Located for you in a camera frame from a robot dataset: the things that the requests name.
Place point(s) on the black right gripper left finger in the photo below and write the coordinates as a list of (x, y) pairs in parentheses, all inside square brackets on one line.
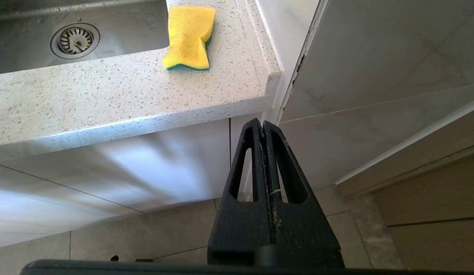
[(237, 229)]

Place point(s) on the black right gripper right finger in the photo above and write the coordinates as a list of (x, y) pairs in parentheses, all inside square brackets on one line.
[(302, 233)]

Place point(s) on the yellow and green sponge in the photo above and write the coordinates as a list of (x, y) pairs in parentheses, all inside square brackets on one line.
[(188, 36)]

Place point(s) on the stainless steel sink basin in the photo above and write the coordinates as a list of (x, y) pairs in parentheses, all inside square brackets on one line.
[(126, 30)]

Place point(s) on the beige wooden trim board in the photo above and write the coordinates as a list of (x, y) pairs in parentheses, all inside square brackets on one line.
[(412, 160)]

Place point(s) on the round metal drain strainer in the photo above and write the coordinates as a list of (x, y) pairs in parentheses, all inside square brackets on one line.
[(74, 40)]

